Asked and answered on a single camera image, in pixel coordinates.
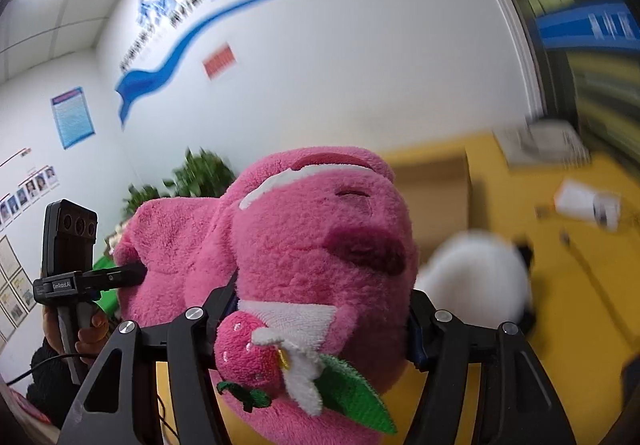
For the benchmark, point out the blue wave wall decoration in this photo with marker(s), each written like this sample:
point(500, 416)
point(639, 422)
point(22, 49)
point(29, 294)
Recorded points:
point(165, 70)

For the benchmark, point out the red wall sign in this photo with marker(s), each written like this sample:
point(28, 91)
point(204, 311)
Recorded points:
point(219, 60)

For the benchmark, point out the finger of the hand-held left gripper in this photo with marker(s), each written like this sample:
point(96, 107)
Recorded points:
point(120, 275)

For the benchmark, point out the group of framed certificates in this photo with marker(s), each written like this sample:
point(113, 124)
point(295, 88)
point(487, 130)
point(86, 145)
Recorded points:
point(12, 295)

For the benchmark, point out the green potted plant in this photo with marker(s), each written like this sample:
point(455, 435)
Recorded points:
point(200, 175)

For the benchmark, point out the white plush toy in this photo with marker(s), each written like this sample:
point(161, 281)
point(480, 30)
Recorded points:
point(470, 270)

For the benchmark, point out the row of wall photos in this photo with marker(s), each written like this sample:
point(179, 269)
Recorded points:
point(30, 190)

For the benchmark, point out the cardboard box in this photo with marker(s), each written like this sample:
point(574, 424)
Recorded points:
point(435, 195)

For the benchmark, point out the white paper card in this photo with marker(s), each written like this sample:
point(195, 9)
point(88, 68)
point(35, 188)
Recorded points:
point(580, 200)

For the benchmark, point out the person's left forearm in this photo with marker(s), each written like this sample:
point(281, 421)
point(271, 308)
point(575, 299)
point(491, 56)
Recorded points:
point(50, 385)

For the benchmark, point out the blue glass banner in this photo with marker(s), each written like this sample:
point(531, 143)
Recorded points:
point(580, 22)

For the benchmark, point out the person's left hand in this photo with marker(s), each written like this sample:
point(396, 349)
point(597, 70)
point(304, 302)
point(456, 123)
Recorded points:
point(92, 337)

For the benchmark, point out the hot pink plush bear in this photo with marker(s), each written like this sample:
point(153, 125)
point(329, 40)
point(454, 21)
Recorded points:
point(300, 235)

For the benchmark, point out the grey cloth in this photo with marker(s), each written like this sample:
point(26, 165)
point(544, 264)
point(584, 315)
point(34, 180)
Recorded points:
point(545, 140)

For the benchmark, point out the blue wall poster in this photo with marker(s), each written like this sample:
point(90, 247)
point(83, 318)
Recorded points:
point(72, 117)

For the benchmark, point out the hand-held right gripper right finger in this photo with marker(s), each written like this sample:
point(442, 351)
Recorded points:
point(416, 347)

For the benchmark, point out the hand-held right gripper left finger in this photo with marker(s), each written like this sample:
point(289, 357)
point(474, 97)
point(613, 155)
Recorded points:
point(200, 327)

